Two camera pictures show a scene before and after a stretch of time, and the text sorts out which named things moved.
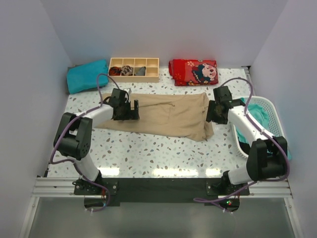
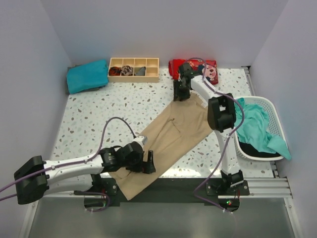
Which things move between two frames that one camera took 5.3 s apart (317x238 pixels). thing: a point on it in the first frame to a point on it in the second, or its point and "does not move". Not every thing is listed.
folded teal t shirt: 84,77 does not move
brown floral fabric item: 127,70 does not move
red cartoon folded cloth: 193,72 does not move
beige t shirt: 184,115 to 183,126
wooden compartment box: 133,70 does not move
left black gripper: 131,115 to 138,167
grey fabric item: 141,72 does not move
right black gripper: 211,105 to 175,87
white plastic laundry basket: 275,125 does not move
